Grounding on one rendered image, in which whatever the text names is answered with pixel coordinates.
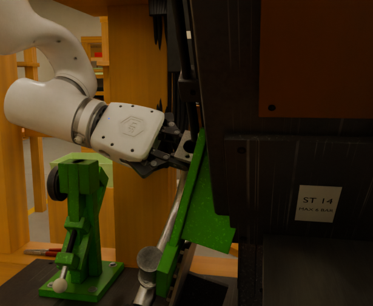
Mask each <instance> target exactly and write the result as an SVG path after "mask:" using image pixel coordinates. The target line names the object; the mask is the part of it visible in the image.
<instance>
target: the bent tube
mask: <svg viewBox="0 0 373 306"><path fill-rule="evenodd" d="M195 145H196V142H192V140H191V135H190V131H187V130H185V131H184V134H183V136H182V139H181V141H180V143H179V145H178V148H177V150H176V153H175V155H174V159H176V160H179V161H182V162H186V163H189V164H190V163H191V161H192V156H193V152H194V150H195ZM186 157H187V158H186ZM188 172H189V171H182V170H181V174H180V180H179V184H178V188H177V191H176V195H175V199H174V201H173V205H172V208H171V210H170V214H169V216H168V219H167V222H166V224H165V226H164V229H163V232H162V233H161V236H160V239H159V241H158V243H157V246H156V247H157V248H159V249H160V250H161V252H162V253H163V251H164V249H165V246H166V243H167V242H169V240H170V237H171V233H172V230H173V226H174V223H175V219H176V214H177V212H178V208H179V205H180V201H181V196H182V194H183V189H184V185H185V182H186V179H187V175H188ZM155 298H156V288H154V289H151V290H149V289H145V288H144V287H142V286H141V285H140V287H139V290H138V292H137V294H136V297H135V300H134V302H133V306H152V304H153V302H154V300H155Z"/></svg>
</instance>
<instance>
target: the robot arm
mask: <svg viewBox="0 0 373 306"><path fill-rule="evenodd" d="M31 47H36V48H37V49H39V50H40V51H41V52H42V53H43V54H44V55H45V56H46V58H47V59H48V61H49V63H50V64H51V66H52V67H53V70H54V73H55V76H54V78H53V79H51V80H50V81H46V82H39V81H35V80H31V79H28V78H20V79H18V80H16V81H15V82H14V83H13V84H12V85H11V86H10V87H9V89H8V91H7V93H6V96H5V99H4V113H5V117H6V119H7V120H8V121H9V122H11V123H12V124H15V125H18V126H21V127H24V128H27V129H31V130H33V131H36V132H40V133H42V134H46V135H49V136H52V137H55V138H58V139H61V140H65V141H68V142H71V143H74V144H77V145H80V146H83V147H86V148H89V149H91V148H92V149H93V150H94V151H96V152H97V153H99V154H101V155H102V156H104V157H106V158H108V159H110V160H112V161H114V162H117V163H119V164H121V165H124V166H126V167H129V168H132V169H134V170H135V171H136V173H137V174H138V175H139V176H140V177H141V178H142V179H145V178H146V177H148V176H149V175H151V174H152V173H153V172H154V171H157V170H160V169H163V168H168V167H169V166H170V167H173V168H176V169H180V170H182V171H188V170H189V168H190V164H189V163H186V162H183V161H179V160H176V159H174V155H175V153H174V152H173V153H171V154H170V155H169V154H167V153H165V152H162V151H160V150H157V149H158V146H159V144H160V142H161V141H167V142H171V143H176V144H178V145H179V143H180V141H181V139H182V136H183V134H181V131H180V130H179V129H178V128H177V126H176V124H175V122H174V118H173V113H171V112H168V113H163V112H161V111H159V110H155V109H151V108H148V107H144V106H138V105H134V104H127V103H110V104H109V105H107V104H106V102H104V101H101V100H97V99H94V98H93V97H94V96H95V94H96V91H97V87H98V85H97V80H96V75H95V73H94V70H93V67H92V65H91V63H90V61H89V58H88V56H87V54H86V52H85V50H84V48H83V46H82V45H81V43H80V42H79V40H78V39H77V37H76V36H75V35H74V34H73V33H72V32H70V31H69V30H68V29H66V28H65V27H63V26H61V25H59V24H57V23H55V22H53V21H50V20H48V19H45V18H42V17H40V16H39V15H37V14H36V13H35V12H34V11H33V9H32V8H31V6H30V4H29V1H28V0H0V55H11V54H14V53H17V52H20V51H23V50H26V49H29V48H31ZM163 123H166V124H167V126H163Z"/></svg>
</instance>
